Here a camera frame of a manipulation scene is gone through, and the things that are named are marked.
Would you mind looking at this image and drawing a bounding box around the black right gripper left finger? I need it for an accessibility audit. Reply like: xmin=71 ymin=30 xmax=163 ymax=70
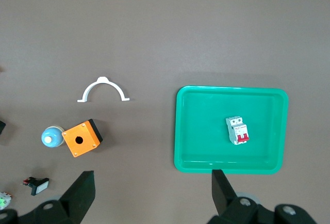
xmin=0 ymin=170 xmax=96 ymax=224

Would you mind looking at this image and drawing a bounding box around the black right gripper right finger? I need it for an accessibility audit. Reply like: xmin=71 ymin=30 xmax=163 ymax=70
xmin=206 ymin=169 xmax=318 ymax=224

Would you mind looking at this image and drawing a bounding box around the white circuit breaker red switch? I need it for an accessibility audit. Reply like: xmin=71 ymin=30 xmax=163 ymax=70
xmin=225 ymin=116 xmax=251 ymax=146

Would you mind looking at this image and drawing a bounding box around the orange push-button box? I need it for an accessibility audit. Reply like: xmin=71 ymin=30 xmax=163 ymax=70
xmin=61 ymin=118 xmax=104 ymax=158

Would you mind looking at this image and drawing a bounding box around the green plastic tray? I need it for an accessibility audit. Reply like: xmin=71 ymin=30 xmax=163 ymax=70
xmin=173 ymin=85 xmax=289 ymax=175

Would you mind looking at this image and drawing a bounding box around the white green small component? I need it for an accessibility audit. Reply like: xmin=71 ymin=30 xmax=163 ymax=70
xmin=0 ymin=191 xmax=13 ymax=211

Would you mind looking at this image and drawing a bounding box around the white half-round pipe clamp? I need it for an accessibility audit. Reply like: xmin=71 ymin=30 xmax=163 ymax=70
xmin=77 ymin=76 xmax=130 ymax=103

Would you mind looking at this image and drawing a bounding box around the black push-button switch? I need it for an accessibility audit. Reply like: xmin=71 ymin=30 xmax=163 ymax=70
xmin=22 ymin=177 xmax=50 ymax=197

